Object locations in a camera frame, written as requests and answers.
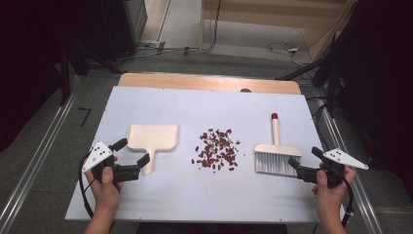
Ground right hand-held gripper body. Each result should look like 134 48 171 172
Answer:
296 148 370 189

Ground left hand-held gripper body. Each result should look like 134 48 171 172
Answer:
81 140 141 184

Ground cream hand brush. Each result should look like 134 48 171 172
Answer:
253 112 303 177

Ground cream plastic dustpan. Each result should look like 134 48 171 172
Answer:
126 124 180 176

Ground pile of red beans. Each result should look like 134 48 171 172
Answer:
190 128 242 173

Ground person's left hand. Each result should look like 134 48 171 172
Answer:
85 165 125 215

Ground person's right hand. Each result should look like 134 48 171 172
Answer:
311 164 357 216

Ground dark curtain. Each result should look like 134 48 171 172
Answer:
319 0 413 196
0 0 149 154

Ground wooden table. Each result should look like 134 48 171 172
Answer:
117 72 303 97

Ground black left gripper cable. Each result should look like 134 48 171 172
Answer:
77 150 96 220

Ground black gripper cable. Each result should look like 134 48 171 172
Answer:
77 150 96 220
340 175 356 229

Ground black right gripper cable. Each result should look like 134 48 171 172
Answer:
340 175 356 229

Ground metal floor rail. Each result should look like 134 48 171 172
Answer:
316 97 386 234
0 76 82 234

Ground white floor cable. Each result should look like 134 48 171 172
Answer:
266 40 308 68

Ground grey floor cables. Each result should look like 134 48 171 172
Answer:
113 40 210 64

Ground wooden furniture frame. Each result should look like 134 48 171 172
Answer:
199 0 358 63

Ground black hanging cable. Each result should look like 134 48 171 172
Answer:
206 0 224 54

